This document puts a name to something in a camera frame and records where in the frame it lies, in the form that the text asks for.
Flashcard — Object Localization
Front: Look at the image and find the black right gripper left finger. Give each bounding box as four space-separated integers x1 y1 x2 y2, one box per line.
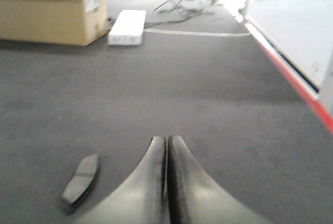
73 136 167 223

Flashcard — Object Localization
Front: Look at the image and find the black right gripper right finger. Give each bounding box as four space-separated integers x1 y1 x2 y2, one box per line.
167 135 269 223

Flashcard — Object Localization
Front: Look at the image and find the black conveyor belt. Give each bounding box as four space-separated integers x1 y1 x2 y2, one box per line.
0 0 333 224

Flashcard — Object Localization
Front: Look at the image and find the long white box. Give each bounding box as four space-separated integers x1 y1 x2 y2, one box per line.
107 10 146 46

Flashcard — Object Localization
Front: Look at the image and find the cardboard box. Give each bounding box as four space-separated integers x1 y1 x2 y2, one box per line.
1 0 107 46

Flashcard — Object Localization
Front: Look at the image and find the red conveyor frame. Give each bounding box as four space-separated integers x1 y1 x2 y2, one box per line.
235 14 332 133

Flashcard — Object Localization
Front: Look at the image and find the black floor cable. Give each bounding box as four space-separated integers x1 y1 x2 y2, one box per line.
144 0 216 26

